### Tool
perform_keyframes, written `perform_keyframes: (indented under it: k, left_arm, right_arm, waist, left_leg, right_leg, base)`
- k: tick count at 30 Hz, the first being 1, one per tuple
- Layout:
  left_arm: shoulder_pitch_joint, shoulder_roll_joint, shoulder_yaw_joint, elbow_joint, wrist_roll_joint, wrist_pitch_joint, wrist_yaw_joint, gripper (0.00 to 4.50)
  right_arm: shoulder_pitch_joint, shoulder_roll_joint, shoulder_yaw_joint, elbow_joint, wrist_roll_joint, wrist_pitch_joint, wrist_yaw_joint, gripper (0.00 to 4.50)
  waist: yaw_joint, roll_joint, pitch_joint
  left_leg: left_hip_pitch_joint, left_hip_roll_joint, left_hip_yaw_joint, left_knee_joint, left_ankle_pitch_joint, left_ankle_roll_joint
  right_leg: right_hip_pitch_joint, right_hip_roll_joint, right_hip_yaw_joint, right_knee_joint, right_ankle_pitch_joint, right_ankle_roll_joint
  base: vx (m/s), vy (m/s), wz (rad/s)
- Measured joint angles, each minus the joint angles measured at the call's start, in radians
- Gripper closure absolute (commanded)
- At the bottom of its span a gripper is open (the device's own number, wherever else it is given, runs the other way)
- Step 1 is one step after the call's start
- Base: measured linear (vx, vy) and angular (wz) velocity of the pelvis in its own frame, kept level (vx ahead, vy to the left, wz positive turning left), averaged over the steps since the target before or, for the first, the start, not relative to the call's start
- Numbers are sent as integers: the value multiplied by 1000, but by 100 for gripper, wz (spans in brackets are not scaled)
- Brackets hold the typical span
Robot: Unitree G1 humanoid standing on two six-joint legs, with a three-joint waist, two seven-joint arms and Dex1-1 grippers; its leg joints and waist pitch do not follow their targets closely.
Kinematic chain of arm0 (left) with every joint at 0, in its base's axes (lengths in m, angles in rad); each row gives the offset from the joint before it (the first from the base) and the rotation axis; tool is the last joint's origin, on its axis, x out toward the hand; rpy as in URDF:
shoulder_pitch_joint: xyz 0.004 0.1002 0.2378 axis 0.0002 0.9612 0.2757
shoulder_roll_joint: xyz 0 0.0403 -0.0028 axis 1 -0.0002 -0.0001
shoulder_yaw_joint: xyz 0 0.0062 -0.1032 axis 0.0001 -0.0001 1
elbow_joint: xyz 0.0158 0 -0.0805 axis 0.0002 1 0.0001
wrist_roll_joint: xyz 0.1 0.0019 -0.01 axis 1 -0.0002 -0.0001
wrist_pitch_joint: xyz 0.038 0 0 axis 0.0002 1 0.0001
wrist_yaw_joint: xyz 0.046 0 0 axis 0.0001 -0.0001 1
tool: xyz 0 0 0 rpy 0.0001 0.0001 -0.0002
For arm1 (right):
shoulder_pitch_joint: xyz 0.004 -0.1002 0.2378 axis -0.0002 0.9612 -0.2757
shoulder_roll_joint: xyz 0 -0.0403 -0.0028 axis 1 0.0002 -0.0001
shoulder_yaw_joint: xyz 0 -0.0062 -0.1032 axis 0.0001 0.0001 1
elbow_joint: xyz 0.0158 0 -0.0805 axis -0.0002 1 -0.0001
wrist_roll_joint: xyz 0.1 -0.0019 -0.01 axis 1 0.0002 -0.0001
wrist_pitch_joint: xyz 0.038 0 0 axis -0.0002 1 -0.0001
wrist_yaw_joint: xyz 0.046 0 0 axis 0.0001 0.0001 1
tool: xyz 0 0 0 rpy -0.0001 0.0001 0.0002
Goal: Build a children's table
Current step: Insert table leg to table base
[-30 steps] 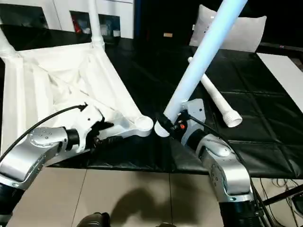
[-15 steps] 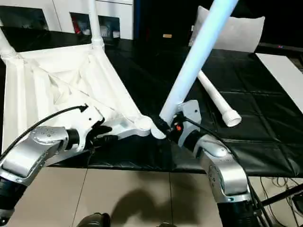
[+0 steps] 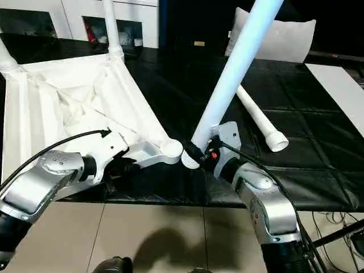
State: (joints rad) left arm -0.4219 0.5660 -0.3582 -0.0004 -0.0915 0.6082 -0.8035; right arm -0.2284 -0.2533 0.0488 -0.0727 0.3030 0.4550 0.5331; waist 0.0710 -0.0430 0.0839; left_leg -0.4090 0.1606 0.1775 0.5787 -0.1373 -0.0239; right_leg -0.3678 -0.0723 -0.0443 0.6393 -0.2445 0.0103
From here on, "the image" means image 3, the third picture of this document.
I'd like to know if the white plastic table leg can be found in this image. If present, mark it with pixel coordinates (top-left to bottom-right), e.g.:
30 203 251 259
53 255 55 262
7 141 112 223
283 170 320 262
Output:
182 0 284 170
0 39 18 73
235 84 289 153
102 0 125 62

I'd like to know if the white plastic table top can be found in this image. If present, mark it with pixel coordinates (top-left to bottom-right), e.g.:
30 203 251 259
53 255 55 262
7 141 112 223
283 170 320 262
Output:
0 52 184 201

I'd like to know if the dark left robot foot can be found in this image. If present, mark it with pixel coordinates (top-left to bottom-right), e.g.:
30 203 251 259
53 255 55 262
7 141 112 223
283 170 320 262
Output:
91 256 133 273

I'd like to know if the black work mat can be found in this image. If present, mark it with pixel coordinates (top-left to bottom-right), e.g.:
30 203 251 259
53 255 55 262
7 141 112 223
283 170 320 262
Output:
0 34 364 213

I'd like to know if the black cabinet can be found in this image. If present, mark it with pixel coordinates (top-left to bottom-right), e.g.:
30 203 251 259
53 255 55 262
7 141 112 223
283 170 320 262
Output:
158 0 239 55

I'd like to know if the light grey cushion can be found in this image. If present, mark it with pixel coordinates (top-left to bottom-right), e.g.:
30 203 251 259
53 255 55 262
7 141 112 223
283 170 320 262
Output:
226 7 317 63

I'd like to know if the white flat board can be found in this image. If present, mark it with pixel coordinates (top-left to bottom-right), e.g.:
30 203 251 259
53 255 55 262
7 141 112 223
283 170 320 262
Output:
305 63 364 138

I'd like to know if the black stand leg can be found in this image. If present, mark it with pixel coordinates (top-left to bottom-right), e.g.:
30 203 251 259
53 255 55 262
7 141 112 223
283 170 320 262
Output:
313 219 364 249

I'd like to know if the white glass-door cabinet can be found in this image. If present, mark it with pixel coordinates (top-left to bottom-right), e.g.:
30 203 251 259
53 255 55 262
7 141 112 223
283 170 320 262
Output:
0 0 160 49

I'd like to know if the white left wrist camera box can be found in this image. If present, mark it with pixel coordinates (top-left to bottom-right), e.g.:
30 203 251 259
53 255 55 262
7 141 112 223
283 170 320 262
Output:
85 131 131 185

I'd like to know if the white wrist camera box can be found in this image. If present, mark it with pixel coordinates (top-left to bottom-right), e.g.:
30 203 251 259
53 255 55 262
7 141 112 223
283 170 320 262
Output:
85 131 131 185
210 121 241 158

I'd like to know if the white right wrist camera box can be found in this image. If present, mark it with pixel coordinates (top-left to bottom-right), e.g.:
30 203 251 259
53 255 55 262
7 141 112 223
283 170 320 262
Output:
210 121 241 158

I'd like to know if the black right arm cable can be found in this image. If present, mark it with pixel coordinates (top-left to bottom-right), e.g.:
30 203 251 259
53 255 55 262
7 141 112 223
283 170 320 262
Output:
218 141 320 273

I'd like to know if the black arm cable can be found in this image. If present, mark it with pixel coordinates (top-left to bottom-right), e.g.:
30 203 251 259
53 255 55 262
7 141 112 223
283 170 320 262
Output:
218 141 320 273
0 129 112 192

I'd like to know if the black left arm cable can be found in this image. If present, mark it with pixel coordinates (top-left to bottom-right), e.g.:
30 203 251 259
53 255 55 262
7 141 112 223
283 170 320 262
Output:
0 129 112 192

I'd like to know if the thin floor cable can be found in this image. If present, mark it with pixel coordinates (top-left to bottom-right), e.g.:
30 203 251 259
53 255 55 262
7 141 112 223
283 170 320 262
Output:
312 210 364 239

